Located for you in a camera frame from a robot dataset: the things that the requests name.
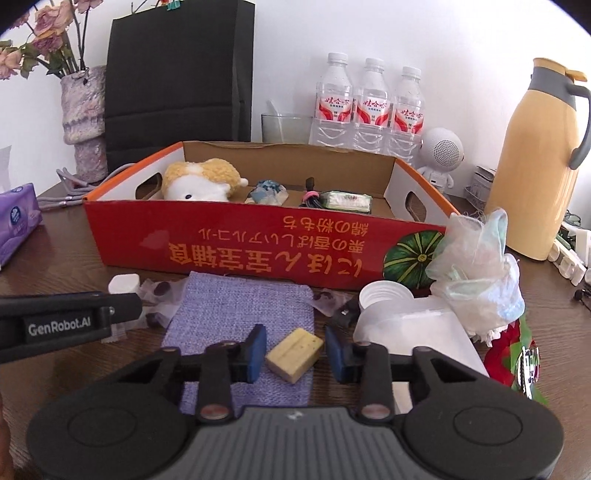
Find green wet wipes packet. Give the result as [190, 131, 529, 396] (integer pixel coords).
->
[318, 190, 374, 214]

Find small grey card box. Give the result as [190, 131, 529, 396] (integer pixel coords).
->
[466, 165, 497, 208]

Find white power strip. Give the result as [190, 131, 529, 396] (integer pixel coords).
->
[549, 228, 591, 284]

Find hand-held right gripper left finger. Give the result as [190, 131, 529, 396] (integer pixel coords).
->
[115, 324, 267, 424]

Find grey lanyard cord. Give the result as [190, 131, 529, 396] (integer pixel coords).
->
[37, 168, 125, 210]

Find white plastic bottle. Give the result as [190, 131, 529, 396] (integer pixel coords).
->
[353, 295, 490, 414]

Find silver metal clip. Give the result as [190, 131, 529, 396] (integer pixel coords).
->
[517, 346, 541, 388]

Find black cable with pink tie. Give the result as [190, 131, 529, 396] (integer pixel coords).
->
[299, 178, 324, 208]

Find white green plastic bag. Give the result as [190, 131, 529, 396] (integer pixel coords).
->
[425, 208, 525, 344]

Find yellow sponge block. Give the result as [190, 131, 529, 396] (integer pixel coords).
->
[265, 328, 324, 384]

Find yellow and white plush toy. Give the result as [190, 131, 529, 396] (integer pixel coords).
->
[161, 158, 250, 201]

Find dried pink roses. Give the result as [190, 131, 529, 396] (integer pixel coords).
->
[0, 0, 107, 81]

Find white charger plug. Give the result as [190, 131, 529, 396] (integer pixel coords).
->
[108, 274, 140, 296]

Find white robot-shaped speaker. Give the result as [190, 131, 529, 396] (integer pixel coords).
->
[418, 128, 465, 190]

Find clear drinking glass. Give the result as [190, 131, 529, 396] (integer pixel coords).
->
[261, 113, 315, 145]

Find water bottle with red label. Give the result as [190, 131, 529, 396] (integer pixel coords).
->
[388, 66, 426, 160]
[353, 58, 393, 153]
[308, 52, 354, 148]

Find purple tissue pack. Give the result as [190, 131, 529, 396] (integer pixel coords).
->
[0, 145, 43, 268]

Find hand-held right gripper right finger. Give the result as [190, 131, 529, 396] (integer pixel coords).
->
[325, 324, 481, 422]

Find black paper bag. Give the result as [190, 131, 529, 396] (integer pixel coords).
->
[105, 0, 256, 162]

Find yellow thermos jug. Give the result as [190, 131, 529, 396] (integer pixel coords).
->
[485, 58, 591, 261]

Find red green snack wrapper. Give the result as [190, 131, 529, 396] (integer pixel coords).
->
[485, 316, 550, 407]

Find red cardboard box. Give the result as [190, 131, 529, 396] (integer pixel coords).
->
[83, 141, 460, 291]

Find purple woven cloth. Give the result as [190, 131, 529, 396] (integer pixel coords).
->
[164, 271, 317, 416]

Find clear bag with dark beads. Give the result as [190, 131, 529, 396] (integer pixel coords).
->
[139, 277, 188, 329]
[311, 288, 354, 319]

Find mottled purple vase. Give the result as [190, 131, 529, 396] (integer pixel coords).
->
[60, 65, 109, 183]

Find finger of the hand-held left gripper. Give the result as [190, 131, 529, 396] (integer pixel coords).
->
[99, 292, 144, 330]

